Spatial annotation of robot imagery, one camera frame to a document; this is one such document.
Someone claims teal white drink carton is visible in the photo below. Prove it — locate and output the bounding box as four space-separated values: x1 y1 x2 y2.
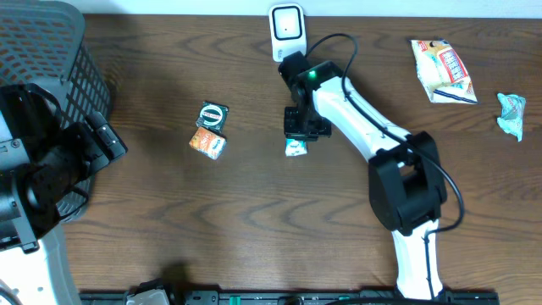
285 138 307 157

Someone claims dark green round-label packet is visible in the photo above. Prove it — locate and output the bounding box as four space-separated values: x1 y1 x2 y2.
196 102 229 133

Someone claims orange juice carton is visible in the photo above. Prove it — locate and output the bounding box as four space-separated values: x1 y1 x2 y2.
189 127 227 160

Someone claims white blue snack bag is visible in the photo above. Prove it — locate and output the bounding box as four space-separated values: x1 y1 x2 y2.
410 39 478 104

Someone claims teal snack packet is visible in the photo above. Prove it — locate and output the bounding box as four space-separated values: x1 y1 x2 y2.
496 93 526 141

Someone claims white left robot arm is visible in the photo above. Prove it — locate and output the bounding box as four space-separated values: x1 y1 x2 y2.
1 83 128 304

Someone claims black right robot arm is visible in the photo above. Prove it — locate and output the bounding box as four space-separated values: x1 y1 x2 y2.
279 52 447 300

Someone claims white barcode scanner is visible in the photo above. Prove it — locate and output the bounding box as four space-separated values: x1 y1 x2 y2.
268 3 307 63

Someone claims grey plastic mesh basket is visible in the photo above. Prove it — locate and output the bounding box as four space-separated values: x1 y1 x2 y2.
1 1 112 223

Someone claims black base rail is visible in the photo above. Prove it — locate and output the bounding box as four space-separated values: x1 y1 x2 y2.
80 290 500 305

